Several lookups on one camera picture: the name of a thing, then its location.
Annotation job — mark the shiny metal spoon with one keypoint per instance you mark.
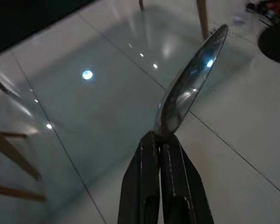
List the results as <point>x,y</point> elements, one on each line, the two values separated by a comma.
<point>189,88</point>

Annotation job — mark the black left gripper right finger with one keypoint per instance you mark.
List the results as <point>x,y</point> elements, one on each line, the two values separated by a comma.
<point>179,177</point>

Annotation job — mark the light wooden chair leg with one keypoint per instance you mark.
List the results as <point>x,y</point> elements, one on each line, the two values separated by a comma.
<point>203,18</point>

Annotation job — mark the dark floor rug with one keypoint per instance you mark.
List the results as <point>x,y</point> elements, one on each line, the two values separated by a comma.
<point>25,21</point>

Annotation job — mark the round black base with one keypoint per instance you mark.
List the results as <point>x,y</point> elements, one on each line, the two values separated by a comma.
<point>276,45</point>

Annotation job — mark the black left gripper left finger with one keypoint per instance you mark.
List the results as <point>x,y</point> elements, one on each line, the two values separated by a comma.
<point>140,177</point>

